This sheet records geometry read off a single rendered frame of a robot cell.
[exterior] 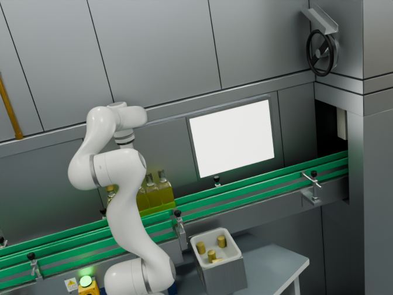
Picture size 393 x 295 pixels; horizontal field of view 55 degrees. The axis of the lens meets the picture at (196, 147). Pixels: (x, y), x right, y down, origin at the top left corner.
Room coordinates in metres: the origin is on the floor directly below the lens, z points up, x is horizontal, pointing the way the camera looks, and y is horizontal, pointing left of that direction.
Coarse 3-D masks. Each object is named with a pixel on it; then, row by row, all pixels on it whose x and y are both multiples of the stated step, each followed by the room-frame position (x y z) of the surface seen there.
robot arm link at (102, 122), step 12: (96, 108) 1.14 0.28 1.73; (108, 108) 1.17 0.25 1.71; (96, 120) 1.10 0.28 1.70; (108, 120) 1.12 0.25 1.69; (96, 132) 1.07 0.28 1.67; (108, 132) 1.10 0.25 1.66; (84, 144) 1.06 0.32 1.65; (96, 144) 1.07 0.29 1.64; (84, 156) 1.04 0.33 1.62; (72, 168) 1.02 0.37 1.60; (84, 168) 1.01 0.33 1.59; (72, 180) 1.01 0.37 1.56; (84, 180) 1.00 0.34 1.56; (96, 180) 1.00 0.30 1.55
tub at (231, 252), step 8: (208, 232) 1.43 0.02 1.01; (216, 232) 1.43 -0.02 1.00; (224, 232) 1.43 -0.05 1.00; (192, 240) 1.40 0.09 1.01; (200, 240) 1.42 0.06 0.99; (208, 240) 1.42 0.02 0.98; (216, 240) 1.43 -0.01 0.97; (232, 240) 1.34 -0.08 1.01; (208, 248) 1.41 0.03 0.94; (216, 248) 1.40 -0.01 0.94; (224, 248) 1.39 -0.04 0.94; (232, 248) 1.33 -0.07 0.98; (200, 256) 1.37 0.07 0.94; (216, 256) 1.35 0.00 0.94; (224, 256) 1.34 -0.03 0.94; (232, 256) 1.33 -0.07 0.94; (200, 264) 1.23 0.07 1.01; (208, 264) 1.31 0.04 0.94; (216, 264) 1.21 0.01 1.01
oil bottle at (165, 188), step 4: (168, 180) 1.53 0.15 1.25; (160, 184) 1.50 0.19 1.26; (164, 184) 1.50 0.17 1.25; (168, 184) 1.50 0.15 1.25; (160, 188) 1.49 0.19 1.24; (164, 188) 1.50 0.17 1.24; (168, 188) 1.50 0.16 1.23; (160, 192) 1.49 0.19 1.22; (164, 192) 1.49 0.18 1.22; (168, 192) 1.50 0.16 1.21; (172, 192) 1.50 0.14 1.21; (160, 196) 1.51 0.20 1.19; (164, 196) 1.49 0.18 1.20; (168, 196) 1.50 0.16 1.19; (172, 196) 1.50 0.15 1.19; (164, 200) 1.49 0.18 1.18; (168, 200) 1.50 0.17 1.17; (172, 200) 1.50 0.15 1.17; (164, 204) 1.49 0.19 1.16; (168, 204) 1.50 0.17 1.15; (172, 204) 1.50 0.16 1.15; (164, 208) 1.49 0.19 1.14; (168, 208) 1.49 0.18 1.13
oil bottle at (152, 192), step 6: (150, 186) 1.49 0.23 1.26; (156, 186) 1.50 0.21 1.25; (150, 192) 1.48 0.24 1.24; (156, 192) 1.49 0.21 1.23; (150, 198) 1.48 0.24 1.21; (156, 198) 1.49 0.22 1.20; (150, 204) 1.48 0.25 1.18; (156, 204) 1.48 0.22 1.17; (162, 204) 1.50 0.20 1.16; (156, 210) 1.48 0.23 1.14; (162, 210) 1.49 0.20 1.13
